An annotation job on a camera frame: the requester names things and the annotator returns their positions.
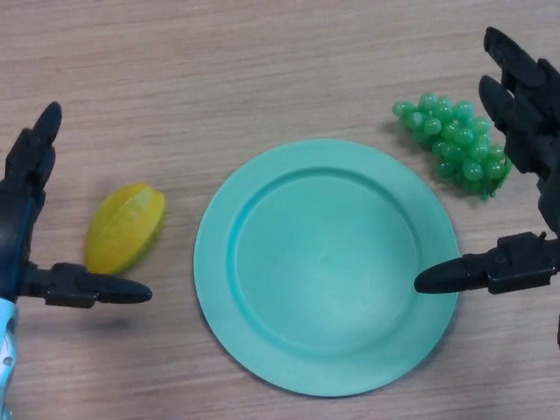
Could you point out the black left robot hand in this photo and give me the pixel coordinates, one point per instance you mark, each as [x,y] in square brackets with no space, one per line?
[17,227]

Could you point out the green round plate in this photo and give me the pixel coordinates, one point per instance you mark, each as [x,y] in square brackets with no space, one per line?
[328,271]

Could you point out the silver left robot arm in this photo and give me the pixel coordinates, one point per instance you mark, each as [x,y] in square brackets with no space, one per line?
[6,350]

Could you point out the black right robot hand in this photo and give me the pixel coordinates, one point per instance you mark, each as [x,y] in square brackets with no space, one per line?
[534,140]

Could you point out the yellow starfruit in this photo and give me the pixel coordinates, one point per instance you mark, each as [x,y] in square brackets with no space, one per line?
[127,227]

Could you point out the green grape bunch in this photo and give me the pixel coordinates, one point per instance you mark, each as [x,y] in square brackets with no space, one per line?
[455,140]

